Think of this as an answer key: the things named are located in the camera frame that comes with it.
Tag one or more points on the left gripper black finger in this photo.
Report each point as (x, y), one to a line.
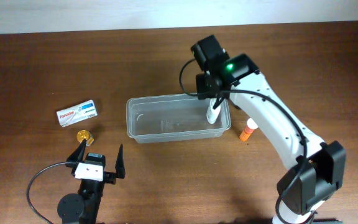
(119, 166)
(78, 153)

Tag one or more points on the orange tube white cap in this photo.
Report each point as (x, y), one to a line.
(250, 127)

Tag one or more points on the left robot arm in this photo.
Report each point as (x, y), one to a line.
(83, 206)

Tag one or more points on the white spray bottle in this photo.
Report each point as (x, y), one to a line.
(213, 111)

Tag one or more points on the white Panadol box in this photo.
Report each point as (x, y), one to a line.
(77, 113)

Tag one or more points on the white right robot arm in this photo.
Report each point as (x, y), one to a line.
(315, 169)

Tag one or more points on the small gold lid jar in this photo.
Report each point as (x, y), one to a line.
(85, 135)

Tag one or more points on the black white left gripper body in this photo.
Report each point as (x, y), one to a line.
(110, 178)

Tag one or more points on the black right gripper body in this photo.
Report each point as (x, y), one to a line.
(205, 87)

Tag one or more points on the clear plastic container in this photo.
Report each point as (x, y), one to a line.
(168, 118)

